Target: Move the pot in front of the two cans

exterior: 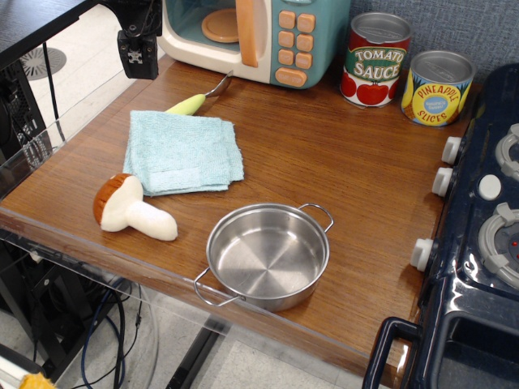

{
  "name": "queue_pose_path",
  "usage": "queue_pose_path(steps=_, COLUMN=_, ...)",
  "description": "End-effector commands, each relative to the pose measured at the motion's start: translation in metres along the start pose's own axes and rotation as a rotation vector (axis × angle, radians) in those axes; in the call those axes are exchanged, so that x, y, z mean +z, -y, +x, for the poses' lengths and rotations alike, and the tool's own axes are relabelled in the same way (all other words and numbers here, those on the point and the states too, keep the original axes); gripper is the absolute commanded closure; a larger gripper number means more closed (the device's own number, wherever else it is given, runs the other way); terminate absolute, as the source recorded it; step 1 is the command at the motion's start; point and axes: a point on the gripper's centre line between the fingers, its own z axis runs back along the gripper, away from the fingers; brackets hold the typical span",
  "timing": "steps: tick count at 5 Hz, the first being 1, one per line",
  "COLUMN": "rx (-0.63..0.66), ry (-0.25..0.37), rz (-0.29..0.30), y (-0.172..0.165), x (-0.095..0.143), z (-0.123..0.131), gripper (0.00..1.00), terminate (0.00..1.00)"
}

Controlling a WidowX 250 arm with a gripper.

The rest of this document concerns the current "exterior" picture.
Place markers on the dark blue toy stove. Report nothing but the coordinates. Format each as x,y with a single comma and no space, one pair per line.
467,332

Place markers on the stainless steel pot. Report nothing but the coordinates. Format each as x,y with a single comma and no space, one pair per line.
269,255

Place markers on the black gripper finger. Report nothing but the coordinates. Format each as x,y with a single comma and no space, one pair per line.
138,55

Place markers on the plush mushroom toy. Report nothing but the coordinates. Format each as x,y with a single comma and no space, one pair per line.
119,204

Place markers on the toy microwave oven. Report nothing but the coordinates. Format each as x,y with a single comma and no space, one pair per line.
290,44

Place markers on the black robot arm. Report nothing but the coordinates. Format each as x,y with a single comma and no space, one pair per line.
141,25

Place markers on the light blue folded cloth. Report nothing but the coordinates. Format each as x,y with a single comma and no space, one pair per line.
177,154

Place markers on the tomato sauce can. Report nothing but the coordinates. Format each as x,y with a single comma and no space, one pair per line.
374,58

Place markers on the black side desk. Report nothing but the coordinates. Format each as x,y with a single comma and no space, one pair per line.
24,26

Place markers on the green handled spoon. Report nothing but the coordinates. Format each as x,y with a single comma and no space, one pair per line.
191,105

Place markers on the pineapple slices can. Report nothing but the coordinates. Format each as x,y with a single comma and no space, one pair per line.
437,86

